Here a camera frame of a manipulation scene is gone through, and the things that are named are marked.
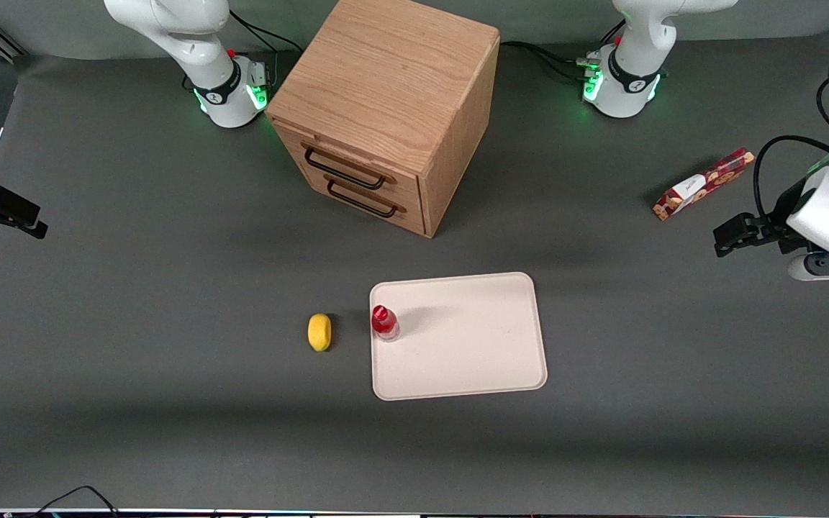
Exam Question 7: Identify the red cookie box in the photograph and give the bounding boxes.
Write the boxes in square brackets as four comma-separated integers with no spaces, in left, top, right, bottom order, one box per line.
[652,147,756,222]

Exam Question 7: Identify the beige rectangular tray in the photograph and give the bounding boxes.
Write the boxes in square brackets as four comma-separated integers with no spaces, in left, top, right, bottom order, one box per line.
[369,272,549,401]

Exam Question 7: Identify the yellow lemon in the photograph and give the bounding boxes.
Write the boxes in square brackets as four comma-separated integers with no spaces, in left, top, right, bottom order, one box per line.
[307,313,333,353]

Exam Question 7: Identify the small red-capped bottle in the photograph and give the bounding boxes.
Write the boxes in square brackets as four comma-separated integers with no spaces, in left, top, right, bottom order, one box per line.
[371,304,401,343]

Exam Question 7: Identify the wooden drawer cabinet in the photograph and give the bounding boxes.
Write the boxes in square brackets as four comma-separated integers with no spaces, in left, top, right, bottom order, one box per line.
[265,0,501,240]

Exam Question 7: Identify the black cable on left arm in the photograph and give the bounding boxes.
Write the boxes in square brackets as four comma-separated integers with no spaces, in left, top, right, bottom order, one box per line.
[753,78,829,217]

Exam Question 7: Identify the black left arm base cable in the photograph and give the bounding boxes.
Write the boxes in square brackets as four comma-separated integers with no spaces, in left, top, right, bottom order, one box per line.
[499,40,597,82]

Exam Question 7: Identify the black arm base cable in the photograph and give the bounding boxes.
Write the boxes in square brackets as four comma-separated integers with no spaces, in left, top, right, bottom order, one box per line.
[499,40,597,82]
[227,10,304,55]

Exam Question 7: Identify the thin black cable loop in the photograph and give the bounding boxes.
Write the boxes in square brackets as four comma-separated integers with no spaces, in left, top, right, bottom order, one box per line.
[30,485,121,518]

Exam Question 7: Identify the black right arm base cable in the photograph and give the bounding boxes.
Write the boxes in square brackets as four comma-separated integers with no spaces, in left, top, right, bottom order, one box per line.
[227,10,304,55]

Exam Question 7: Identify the wooden drawer with short handle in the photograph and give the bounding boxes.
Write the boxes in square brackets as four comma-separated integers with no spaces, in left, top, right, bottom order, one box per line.
[286,155,427,239]

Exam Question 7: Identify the long black drawer handle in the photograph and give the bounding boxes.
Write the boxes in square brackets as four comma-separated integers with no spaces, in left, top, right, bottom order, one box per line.
[304,147,387,191]

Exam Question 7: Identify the wooden drawer with long handle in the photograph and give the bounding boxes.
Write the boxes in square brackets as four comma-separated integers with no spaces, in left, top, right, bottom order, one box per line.
[273,121,425,214]

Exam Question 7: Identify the short black drawer handle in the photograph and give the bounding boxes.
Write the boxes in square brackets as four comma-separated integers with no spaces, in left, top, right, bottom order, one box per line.
[325,180,398,219]

